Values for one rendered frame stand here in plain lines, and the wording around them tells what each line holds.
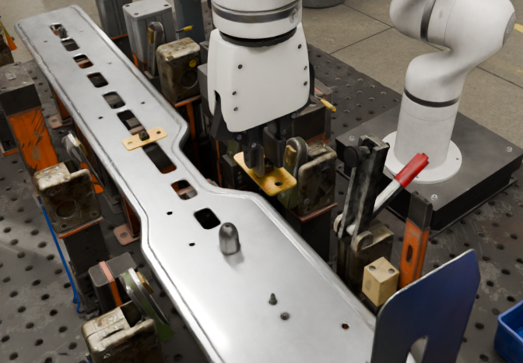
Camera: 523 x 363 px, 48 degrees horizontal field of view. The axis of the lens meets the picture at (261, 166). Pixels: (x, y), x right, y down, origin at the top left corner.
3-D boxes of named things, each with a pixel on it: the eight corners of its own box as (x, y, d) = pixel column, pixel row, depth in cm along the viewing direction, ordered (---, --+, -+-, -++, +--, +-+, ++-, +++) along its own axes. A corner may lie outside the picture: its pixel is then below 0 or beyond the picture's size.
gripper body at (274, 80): (280, -12, 60) (282, 83, 67) (191, 15, 56) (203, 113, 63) (324, 15, 55) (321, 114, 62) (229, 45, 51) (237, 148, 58)
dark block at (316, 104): (281, 266, 127) (275, 103, 100) (307, 252, 130) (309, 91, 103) (294, 281, 124) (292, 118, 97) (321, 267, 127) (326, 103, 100)
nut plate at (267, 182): (232, 157, 70) (231, 149, 69) (259, 146, 71) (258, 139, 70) (270, 197, 64) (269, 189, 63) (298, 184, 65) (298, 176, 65)
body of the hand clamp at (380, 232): (328, 358, 110) (335, 226, 87) (357, 341, 112) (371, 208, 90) (348, 383, 106) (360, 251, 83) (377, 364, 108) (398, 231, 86)
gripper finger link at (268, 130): (285, 99, 65) (286, 146, 70) (261, 107, 64) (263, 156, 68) (301, 112, 63) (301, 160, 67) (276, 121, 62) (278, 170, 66)
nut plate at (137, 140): (128, 151, 112) (127, 146, 111) (121, 141, 114) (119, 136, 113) (168, 135, 115) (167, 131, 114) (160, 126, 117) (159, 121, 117)
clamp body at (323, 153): (275, 290, 123) (268, 149, 99) (319, 266, 127) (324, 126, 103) (300, 321, 117) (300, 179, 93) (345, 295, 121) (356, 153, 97)
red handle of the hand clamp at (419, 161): (337, 223, 85) (412, 144, 85) (343, 228, 87) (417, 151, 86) (356, 241, 83) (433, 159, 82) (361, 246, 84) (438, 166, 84)
